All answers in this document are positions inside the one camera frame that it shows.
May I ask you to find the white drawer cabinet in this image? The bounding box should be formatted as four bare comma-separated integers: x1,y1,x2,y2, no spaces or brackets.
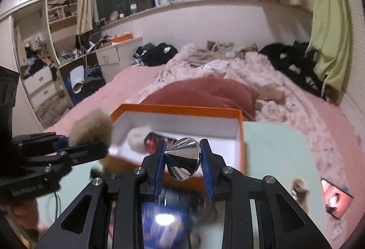
95,36,143,66

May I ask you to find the dark red pillow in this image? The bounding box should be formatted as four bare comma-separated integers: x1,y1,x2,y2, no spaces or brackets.
142,77,261,122

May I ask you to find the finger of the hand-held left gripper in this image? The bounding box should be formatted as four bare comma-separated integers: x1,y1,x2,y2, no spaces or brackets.
11,132,69,154
56,140,111,167

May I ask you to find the red photo card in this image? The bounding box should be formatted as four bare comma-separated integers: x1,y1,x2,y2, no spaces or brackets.
143,132,178,153

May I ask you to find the white desk lamp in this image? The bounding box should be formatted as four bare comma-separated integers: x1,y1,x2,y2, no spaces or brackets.
85,31,104,51

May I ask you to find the tan crumpled cloth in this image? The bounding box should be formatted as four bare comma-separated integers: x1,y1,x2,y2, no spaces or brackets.
256,85,286,105

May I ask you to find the small blurred trinket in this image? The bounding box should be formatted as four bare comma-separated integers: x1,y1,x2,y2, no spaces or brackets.
290,179,310,200

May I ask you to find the tan furry cloth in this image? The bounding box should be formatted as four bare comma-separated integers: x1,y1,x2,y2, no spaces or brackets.
206,40,259,61

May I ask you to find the fluffy pink floral blanket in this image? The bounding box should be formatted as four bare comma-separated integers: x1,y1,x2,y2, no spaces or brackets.
139,43,338,182

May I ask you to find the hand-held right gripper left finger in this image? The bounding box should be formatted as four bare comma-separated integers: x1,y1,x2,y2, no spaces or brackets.
34,139,167,249

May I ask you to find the small black clothes pile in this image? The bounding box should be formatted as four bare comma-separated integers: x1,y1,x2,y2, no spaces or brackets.
132,42,179,67

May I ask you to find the white rolled paper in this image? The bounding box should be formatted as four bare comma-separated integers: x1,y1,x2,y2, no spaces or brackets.
69,66,86,93

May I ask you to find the shiny silver metal cone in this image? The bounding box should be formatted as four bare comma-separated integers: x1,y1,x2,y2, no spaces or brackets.
164,137,203,182

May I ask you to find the orange cardboard box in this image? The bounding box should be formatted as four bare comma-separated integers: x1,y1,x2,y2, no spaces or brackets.
107,104,246,188

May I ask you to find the small orange box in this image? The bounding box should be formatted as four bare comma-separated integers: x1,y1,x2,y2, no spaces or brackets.
111,33,134,45

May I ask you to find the brown furry pompom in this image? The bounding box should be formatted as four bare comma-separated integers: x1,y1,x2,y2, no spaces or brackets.
68,108,115,150

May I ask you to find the mint green desktop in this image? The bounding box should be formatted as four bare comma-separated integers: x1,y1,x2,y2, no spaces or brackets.
37,121,328,249

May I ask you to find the light green hanging garment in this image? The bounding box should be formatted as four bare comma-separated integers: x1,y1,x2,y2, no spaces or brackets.
305,0,355,90

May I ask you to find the blue printed book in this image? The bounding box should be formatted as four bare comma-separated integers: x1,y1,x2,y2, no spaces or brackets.
141,200,189,249

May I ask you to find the white fluffy pompom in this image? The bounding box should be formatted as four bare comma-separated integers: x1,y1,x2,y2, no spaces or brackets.
125,126,155,153

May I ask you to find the large black clothes pile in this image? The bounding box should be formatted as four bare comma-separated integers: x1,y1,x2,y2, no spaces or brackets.
257,41,329,97

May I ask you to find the black cable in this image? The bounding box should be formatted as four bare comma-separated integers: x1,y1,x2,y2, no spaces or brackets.
55,193,63,222

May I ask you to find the white wardrobe with shelves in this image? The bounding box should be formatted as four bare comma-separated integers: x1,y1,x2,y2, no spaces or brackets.
0,0,81,130

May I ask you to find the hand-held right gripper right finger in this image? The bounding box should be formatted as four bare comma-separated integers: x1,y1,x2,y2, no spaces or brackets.
200,139,333,249

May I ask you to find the person's left forearm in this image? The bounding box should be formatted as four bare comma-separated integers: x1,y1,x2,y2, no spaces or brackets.
6,197,50,239

